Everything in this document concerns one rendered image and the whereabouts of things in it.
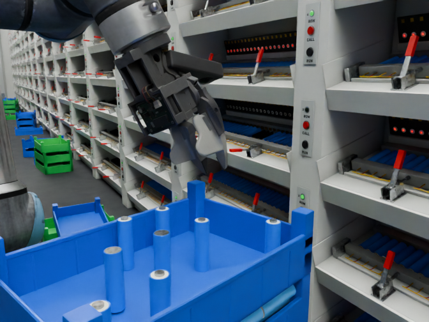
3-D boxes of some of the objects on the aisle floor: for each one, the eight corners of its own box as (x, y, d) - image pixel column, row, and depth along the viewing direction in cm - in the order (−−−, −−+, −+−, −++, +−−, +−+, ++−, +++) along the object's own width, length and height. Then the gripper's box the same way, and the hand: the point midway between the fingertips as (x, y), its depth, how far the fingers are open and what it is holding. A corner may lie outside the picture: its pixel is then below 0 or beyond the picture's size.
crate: (117, 253, 161) (119, 237, 157) (66, 264, 151) (65, 248, 147) (99, 210, 183) (99, 196, 179) (52, 218, 173) (52, 203, 169)
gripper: (96, 68, 55) (168, 197, 60) (146, 37, 48) (222, 186, 53) (136, 52, 61) (198, 170, 67) (186, 22, 54) (250, 157, 59)
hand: (214, 161), depth 62 cm, fingers open, 3 cm apart
